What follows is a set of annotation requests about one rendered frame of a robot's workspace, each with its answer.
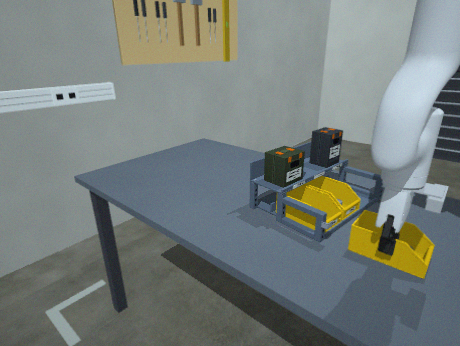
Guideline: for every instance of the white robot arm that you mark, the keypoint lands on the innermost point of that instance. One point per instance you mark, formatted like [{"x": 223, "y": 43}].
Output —
[{"x": 402, "y": 144}]

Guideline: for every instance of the olive green case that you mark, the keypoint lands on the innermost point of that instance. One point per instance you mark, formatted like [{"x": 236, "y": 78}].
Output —
[{"x": 284, "y": 166}]

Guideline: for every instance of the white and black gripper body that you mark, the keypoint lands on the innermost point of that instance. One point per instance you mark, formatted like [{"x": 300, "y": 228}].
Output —
[{"x": 397, "y": 202}]

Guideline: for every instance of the yellow open-front bin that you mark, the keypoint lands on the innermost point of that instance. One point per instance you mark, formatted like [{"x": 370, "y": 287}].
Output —
[
  {"x": 337, "y": 190},
  {"x": 316, "y": 199},
  {"x": 366, "y": 242}
]

